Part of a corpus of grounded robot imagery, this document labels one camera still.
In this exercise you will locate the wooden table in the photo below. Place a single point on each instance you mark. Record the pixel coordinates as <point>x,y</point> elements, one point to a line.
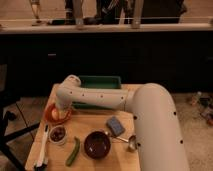
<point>83,122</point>

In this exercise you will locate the green plastic tray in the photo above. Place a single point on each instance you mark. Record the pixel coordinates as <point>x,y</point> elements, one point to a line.
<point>98,82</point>

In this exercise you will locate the orange yellow apple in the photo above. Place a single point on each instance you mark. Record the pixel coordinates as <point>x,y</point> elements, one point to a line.
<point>55,114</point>

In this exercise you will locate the white handled dish brush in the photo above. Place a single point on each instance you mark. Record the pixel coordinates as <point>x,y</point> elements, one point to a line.
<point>43,146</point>

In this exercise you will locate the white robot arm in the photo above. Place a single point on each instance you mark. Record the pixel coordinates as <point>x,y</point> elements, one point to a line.
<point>156,122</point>

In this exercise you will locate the green cucumber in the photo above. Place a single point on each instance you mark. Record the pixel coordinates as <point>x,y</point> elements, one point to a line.
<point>74,152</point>

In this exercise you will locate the white cup with dark contents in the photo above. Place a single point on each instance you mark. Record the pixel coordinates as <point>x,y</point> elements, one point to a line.
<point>58,135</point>

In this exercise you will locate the dark brown bowl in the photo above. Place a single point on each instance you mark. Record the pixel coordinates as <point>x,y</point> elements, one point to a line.
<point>97,145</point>

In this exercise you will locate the red orange bowl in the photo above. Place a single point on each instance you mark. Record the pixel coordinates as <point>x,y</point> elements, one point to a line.
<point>64,115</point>

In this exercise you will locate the metal measuring cup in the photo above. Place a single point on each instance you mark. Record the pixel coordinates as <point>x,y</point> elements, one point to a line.
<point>131,141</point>

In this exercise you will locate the blue sponge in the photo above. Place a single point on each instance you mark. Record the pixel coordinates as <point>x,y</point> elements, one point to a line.
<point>115,126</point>

